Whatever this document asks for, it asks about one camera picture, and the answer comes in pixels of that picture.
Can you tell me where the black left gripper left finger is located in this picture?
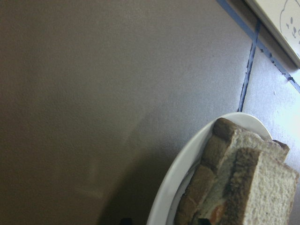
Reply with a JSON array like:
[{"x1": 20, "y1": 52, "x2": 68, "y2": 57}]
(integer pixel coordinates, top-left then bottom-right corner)
[{"x1": 120, "y1": 218, "x2": 133, "y2": 225}]

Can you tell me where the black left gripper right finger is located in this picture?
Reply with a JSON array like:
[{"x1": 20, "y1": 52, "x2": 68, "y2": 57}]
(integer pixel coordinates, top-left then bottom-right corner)
[{"x1": 198, "y1": 218, "x2": 210, "y2": 225}]

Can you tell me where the white round plate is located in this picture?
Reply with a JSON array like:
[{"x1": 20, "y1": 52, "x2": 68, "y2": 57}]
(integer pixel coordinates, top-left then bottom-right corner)
[{"x1": 146, "y1": 112, "x2": 273, "y2": 225}]

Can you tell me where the white bread slice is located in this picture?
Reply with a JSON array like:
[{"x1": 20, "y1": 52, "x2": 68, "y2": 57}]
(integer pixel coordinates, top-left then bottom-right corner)
[{"x1": 221, "y1": 149, "x2": 300, "y2": 225}]

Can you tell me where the bottom sandwich bread slice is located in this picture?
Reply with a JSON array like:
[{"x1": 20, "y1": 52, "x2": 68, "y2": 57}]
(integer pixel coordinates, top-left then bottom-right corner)
[{"x1": 174, "y1": 118, "x2": 290, "y2": 225}]

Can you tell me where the white bear serving tray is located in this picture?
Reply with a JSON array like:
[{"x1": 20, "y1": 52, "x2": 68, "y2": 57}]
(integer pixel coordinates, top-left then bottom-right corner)
[{"x1": 246, "y1": 0, "x2": 300, "y2": 68}]

